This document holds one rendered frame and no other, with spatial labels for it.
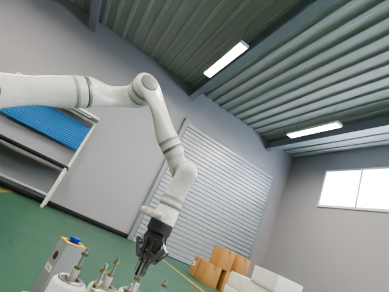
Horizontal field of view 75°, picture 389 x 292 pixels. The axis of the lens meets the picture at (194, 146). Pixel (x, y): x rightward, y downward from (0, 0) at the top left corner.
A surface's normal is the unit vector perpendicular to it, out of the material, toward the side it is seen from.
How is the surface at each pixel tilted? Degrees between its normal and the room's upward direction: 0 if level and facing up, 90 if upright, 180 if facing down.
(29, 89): 90
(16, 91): 90
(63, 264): 90
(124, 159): 90
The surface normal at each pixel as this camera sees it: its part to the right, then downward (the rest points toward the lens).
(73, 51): 0.44, -0.14
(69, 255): 0.71, 0.06
